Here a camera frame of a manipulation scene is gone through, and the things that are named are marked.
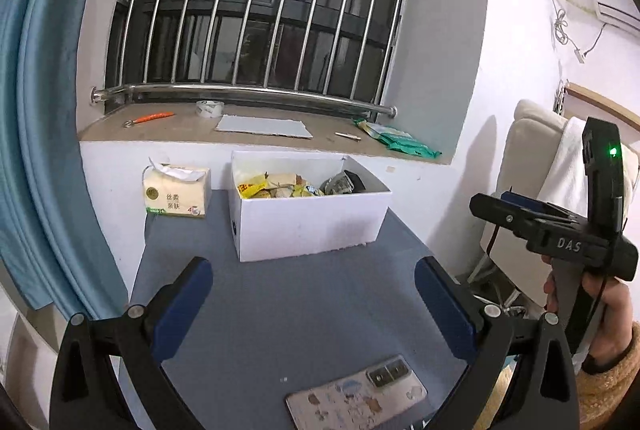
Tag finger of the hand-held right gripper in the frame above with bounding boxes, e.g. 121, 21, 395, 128
469, 193, 553, 242
500, 190, 587, 223

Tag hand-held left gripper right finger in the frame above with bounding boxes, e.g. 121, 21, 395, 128
415, 256, 581, 430

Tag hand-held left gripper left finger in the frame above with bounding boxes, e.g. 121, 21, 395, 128
50, 256, 214, 430

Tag yellow snack packet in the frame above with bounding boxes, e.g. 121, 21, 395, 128
236, 174, 271, 200

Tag dark snack packet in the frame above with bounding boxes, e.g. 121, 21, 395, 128
345, 169, 370, 194

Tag white cardboard box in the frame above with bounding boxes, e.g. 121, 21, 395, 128
229, 150, 393, 263

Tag silver grey snack packet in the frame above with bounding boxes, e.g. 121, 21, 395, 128
319, 172, 354, 196

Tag person's right forearm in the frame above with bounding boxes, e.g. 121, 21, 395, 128
575, 324, 640, 430

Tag person's right hand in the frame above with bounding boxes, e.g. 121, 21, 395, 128
544, 270, 635, 373

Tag cream chair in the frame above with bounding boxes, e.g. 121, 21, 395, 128
467, 98, 640, 311

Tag white towel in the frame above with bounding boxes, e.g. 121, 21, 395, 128
536, 115, 640, 223

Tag tissue paper pack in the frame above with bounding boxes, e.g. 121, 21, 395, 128
142, 157, 211, 219

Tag green plastic bags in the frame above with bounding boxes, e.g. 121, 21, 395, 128
353, 117, 444, 160

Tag phone with patterned case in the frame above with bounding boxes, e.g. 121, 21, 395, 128
285, 353, 429, 430

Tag white power strip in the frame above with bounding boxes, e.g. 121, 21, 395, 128
574, 24, 607, 64

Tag white furniture panel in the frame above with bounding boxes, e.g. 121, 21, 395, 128
0, 310, 62, 430

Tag white air conditioner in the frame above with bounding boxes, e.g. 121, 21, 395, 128
590, 0, 640, 36

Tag grey flat sheet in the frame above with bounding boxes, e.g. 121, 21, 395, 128
215, 114, 314, 140

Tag clear tape roll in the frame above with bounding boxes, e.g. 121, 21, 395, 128
195, 99, 224, 119

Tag blue curtain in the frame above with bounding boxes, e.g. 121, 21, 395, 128
0, 0, 132, 321

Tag steel window grille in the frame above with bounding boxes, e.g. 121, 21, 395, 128
90, 0, 429, 119

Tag wooden bed frame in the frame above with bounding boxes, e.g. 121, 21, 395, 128
565, 82, 640, 132

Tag white wall cable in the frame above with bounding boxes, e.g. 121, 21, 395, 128
544, 0, 581, 47

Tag orange handled tool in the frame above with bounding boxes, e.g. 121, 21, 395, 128
123, 111, 175, 128

